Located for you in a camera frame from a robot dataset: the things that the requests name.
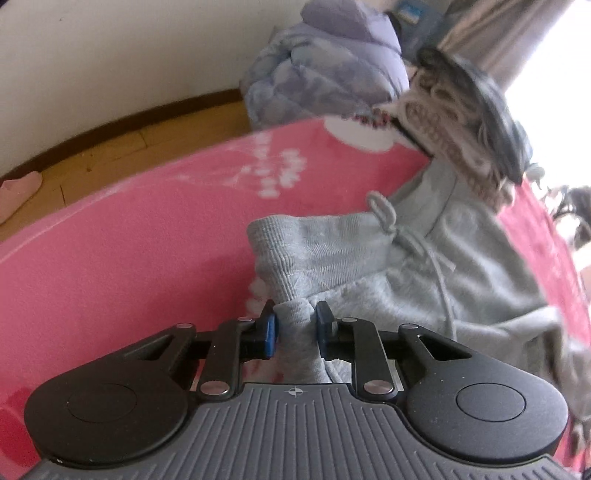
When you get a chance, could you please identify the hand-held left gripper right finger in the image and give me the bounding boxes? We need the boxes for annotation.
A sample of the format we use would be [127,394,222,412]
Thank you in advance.
[316,301,474,401]

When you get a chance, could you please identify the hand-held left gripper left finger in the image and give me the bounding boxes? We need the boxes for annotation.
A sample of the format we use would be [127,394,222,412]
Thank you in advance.
[117,300,279,401]

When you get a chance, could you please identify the grey pants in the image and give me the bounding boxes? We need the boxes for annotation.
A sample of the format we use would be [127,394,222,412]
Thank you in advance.
[247,157,591,453]

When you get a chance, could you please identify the pink floral blanket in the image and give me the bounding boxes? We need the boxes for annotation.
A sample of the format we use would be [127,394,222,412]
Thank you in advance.
[0,115,591,472]

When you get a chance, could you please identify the beige knit sweater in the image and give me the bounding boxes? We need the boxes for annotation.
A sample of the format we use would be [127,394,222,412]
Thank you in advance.
[402,92,518,210]

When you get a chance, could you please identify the lavender puffer jacket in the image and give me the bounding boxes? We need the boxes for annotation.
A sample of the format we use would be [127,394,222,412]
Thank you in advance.
[239,0,411,131]

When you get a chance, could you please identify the black white plaid shirt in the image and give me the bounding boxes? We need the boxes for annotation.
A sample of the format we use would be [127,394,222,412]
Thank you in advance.
[416,46,534,185]

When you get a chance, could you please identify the black wheelchair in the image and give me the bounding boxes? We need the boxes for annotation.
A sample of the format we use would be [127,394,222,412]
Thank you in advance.
[547,185,591,252]

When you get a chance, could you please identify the pink slipper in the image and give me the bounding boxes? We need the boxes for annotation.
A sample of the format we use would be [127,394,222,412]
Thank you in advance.
[0,171,43,225]

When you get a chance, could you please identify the grey-brown curtain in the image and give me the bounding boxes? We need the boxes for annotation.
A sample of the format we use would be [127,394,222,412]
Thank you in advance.
[436,0,571,95]

